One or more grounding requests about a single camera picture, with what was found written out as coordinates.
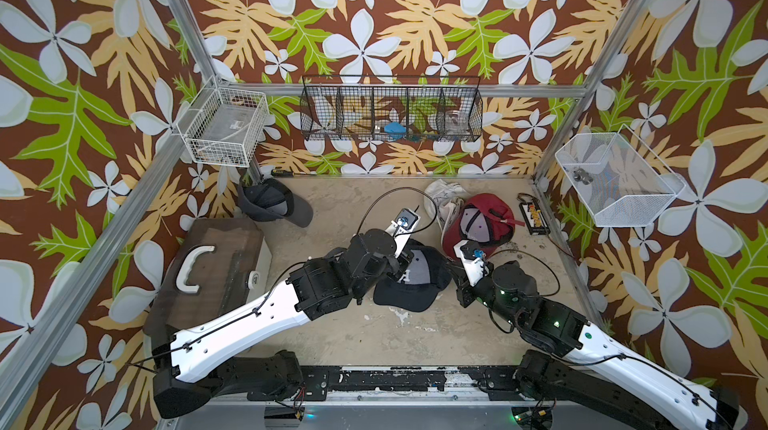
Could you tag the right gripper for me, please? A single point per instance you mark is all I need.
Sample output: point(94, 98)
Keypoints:
point(463, 291)

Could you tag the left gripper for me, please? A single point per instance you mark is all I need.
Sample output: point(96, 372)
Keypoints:
point(402, 259)

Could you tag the black baseball cap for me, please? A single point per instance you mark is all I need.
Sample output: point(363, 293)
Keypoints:
point(423, 279)

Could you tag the maroon baseball cap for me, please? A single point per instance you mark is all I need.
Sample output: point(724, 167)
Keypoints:
point(483, 218)

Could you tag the grey baseball cap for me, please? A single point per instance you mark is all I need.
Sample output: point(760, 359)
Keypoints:
point(270, 200)

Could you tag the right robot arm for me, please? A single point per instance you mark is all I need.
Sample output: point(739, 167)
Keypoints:
point(572, 359)

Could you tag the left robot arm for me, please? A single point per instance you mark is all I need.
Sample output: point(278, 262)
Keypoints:
point(195, 364)

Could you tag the white baseball cap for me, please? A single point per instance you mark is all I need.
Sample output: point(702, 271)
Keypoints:
point(444, 201)

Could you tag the black orange device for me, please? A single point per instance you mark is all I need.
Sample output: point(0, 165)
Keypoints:
point(534, 218)

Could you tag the blue object in basket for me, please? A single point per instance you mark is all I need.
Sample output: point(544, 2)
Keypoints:
point(395, 130)

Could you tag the small dark object in basket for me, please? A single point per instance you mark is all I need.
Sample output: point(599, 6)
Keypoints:
point(582, 176)

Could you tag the white mesh basket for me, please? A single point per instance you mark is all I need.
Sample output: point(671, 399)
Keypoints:
point(632, 185)

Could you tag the brown lidded storage box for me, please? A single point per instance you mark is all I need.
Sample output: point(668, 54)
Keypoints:
point(222, 265)

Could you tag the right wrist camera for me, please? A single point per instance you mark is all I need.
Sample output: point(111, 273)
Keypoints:
point(473, 260)

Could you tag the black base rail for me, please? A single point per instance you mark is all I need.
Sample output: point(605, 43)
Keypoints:
point(317, 383)

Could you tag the black wire basket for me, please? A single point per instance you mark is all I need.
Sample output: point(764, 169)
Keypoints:
point(431, 108)

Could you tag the white wire basket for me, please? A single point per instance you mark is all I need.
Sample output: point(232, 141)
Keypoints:
point(222, 125)

